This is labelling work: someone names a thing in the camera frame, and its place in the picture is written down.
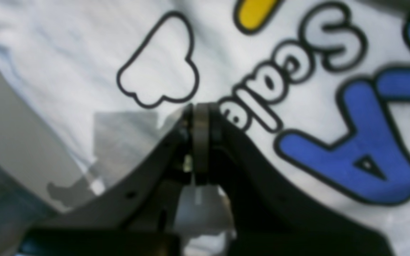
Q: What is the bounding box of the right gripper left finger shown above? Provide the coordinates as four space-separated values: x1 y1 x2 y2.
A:
18 104 193 256

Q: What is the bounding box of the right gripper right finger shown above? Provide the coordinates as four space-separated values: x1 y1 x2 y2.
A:
207 103 393 256

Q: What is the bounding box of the white printed t-shirt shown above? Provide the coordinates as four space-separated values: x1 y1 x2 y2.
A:
0 0 410 256

